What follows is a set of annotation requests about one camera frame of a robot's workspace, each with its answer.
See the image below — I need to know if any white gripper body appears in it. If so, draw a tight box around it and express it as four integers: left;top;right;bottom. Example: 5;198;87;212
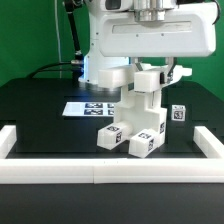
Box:
99;0;216;57

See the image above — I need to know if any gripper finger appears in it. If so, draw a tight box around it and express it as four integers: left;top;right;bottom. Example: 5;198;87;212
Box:
131;57;144;71
160;57;176;84

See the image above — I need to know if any white chair back frame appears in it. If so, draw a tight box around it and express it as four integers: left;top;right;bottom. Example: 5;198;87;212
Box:
98;63;192;93

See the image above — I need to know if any white chair seat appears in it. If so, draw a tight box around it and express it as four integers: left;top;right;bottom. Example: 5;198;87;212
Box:
113;86;167;147

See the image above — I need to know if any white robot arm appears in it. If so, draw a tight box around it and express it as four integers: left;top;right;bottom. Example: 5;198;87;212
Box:
84;0;220;87

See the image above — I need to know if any white tagged cube far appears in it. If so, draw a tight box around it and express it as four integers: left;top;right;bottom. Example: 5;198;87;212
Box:
171;105;186;121

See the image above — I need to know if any white marker sheet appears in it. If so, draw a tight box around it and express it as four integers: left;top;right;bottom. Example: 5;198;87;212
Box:
62;102;114;117

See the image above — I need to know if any white U-shaped fence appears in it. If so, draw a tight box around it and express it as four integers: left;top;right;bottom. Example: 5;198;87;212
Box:
0;125;224;184

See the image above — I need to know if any black camera stand pole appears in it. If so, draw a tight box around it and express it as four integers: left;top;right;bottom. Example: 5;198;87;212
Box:
63;0;83;64

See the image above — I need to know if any black cable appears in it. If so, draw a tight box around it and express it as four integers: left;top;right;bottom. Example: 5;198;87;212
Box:
26;61;84;80

